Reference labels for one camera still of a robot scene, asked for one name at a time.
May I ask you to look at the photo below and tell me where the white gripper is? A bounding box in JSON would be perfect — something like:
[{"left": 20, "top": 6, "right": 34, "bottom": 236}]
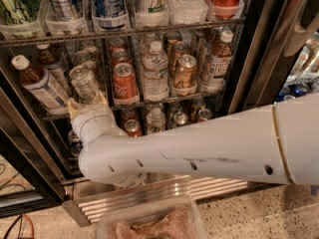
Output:
[{"left": 67, "top": 91, "right": 127, "bottom": 145}]

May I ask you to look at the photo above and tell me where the silver 7up can front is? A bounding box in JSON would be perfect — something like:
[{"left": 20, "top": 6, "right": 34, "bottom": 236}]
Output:
[{"left": 69, "top": 65, "right": 99, "bottom": 104}]

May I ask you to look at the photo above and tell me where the silver 7up can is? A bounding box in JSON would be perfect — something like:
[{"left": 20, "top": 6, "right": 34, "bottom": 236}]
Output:
[
  {"left": 69, "top": 65, "right": 99, "bottom": 104},
  {"left": 75, "top": 50, "right": 97, "bottom": 71}
]

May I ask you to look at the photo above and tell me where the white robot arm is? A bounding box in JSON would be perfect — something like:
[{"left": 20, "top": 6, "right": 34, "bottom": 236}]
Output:
[{"left": 68, "top": 94, "right": 319, "bottom": 187}]

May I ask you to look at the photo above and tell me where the red coca-cola can front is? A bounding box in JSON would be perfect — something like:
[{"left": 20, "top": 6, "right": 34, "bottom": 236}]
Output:
[{"left": 113, "top": 63, "right": 138, "bottom": 100}]

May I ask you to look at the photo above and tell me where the red coca-cola can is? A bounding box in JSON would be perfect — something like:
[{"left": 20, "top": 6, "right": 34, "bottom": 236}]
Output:
[
  {"left": 111, "top": 49, "right": 132, "bottom": 67},
  {"left": 113, "top": 63, "right": 138, "bottom": 100}
]

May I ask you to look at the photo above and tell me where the blue pepsi can bottom shelf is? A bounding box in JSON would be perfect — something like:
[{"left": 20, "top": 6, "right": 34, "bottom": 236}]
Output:
[{"left": 68, "top": 130, "right": 83, "bottom": 156}]

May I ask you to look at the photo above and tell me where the red can bottom shelf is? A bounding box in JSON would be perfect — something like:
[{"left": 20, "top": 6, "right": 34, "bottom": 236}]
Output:
[{"left": 124, "top": 119, "right": 143, "bottom": 137}]

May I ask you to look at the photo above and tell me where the water bottle bottom shelf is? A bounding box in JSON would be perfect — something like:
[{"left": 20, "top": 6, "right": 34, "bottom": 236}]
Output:
[{"left": 147, "top": 108, "right": 165, "bottom": 133}]

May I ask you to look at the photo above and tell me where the clear water bottle middle shelf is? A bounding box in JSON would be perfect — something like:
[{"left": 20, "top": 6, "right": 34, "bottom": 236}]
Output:
[{"left": 142, "top": 41, "right": 168, "bottom": 101}]

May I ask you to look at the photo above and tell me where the green can bottom shelf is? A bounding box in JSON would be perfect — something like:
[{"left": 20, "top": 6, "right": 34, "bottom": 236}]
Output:
[{"left": 171, "top": 112, "right": 188, "bottom": 128}]

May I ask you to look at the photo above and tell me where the steel fridge vent grille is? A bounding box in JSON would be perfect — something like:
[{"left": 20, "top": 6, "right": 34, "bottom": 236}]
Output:
[{"left": 61, "top": 172, "right": 280, "bottom": 228}]

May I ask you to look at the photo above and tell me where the gold can front middle shelf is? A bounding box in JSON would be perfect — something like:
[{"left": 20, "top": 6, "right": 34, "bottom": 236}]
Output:
[{"left": 173, "top": 55, "right": 197, "bottom": 90}]

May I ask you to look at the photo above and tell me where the gold can shelf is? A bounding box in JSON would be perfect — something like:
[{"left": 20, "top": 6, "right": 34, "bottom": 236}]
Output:
[
  {"left": 168, "top": 41, "right": 189, "bottom": 76},
  {"left": 173, "top": 55, "right": 197, "bottom": 90}
]

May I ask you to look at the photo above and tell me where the gold can bottom right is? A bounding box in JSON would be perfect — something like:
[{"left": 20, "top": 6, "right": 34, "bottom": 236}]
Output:
[{"left": 196, "top": 109, "right": 212, "bottom": 122}]

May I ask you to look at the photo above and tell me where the open glass fridge door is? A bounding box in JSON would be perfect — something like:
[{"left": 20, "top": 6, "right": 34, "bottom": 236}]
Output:
[{"left": 227, "top": 0, "right": 319, "bottom": 114}]

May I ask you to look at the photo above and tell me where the brown tea bottle left front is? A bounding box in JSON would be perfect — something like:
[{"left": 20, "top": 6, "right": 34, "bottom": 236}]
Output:
[{"left": 12, "top": 55, "right": 69, "bottom": 116}]

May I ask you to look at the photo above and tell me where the brown tea bottle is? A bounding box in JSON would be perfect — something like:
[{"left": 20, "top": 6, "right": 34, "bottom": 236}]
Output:
[
  {"left": 37, "top": 44, "right": 72, "bottom": 96},
  {"left": 12, "top": 55, "right": 69, "bottom": 116},
  {"left": 201, "top": 29, "right": 233, "bottom": 87}
]

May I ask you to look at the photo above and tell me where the brown tea bottle left rear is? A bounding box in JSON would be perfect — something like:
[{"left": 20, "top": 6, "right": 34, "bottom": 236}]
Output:
[{"left": 37, "top": 44, "right": 72, "bottom": 96}]

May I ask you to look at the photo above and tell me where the green bottle top left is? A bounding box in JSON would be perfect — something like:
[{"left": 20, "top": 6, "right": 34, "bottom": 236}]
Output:
[{"left": 0, "top": 0, "right": 43, "bottom": 39}]

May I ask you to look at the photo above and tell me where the brown tea bottle right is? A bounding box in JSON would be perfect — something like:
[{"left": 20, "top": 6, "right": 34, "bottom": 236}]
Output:
[{"left": 201, "top": 29, "right": 233, "bottom": 87}]

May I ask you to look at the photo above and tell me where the clear plastic food container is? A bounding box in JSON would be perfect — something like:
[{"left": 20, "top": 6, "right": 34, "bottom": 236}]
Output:
[{"left": 97, "top": 195, "right": 208, "bottom": 239}]

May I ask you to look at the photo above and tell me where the orange black floor cable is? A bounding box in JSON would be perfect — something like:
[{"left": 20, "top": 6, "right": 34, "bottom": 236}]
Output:
[{"left": 2, "top": 213, "right": 36, "bottom": 239}]

